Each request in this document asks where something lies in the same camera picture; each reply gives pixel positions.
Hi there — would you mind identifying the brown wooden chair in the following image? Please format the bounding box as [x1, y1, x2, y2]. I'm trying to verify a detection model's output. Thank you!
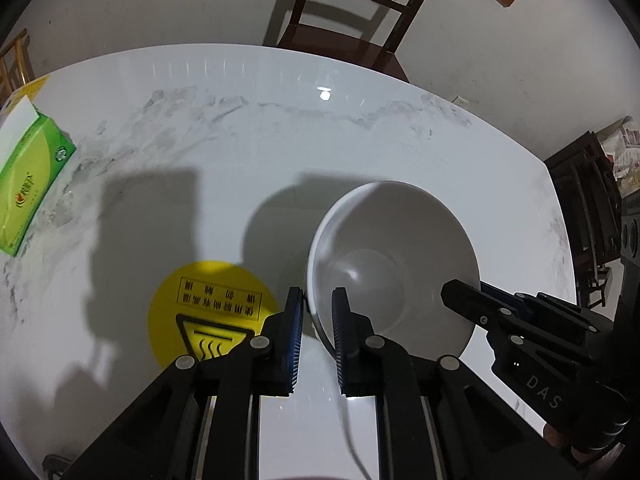
[276, 0, 446, 83]

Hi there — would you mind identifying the wall poster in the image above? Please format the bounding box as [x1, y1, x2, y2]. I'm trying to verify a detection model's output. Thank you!
[597, 116, 640, 196]

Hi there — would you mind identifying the light wooden stool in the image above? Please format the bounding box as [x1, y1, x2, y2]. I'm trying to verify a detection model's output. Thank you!
[0, 30, 36, 103]

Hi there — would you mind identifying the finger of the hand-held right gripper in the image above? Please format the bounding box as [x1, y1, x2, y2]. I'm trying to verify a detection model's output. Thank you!
[441, 280, 531, 343]
[479, 282, 613, 333]

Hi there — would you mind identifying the grey cable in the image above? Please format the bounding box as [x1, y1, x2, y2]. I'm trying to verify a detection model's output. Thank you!
[342, 395, 381, 480]

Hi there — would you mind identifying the round yellow warning sticker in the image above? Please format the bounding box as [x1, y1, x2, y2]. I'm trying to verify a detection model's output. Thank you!
[147, 260, 281, 368]

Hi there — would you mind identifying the person's right hand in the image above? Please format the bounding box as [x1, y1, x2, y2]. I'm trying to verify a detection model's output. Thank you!
[541, 422, 608, 473]

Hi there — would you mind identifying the green tissue box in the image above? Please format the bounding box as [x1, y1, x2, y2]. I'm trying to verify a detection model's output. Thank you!
[0, 96, 77, 257]

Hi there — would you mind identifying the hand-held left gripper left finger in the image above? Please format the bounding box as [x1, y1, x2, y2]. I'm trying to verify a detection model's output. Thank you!
[60, 286, 306, 480]

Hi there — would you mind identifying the dark wooden furniture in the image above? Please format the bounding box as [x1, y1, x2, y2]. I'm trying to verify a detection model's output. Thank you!
[544, 130, 626, 311]

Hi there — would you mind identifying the white bowl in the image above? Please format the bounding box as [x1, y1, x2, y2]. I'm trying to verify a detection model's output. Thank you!
[306, 180, 479, 361]

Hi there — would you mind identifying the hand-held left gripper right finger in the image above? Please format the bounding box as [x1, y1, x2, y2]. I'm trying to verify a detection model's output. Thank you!
[331, 287, 551, 480]

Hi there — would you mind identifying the yellow package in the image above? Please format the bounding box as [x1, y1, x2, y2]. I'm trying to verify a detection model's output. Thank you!
[0, 74, 53, 111]

